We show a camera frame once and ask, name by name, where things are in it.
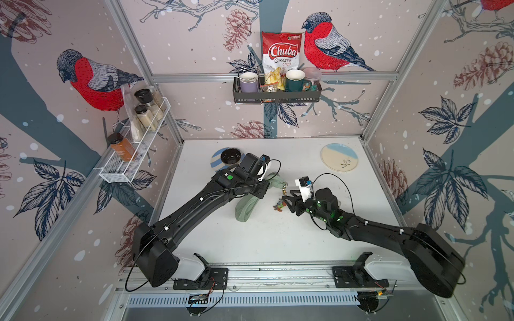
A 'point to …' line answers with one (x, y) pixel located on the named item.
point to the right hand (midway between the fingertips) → (287, 193)
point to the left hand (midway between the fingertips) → (268, 181)
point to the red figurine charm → (280, 204)
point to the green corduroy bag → (245, 205)
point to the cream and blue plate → (340, 157)
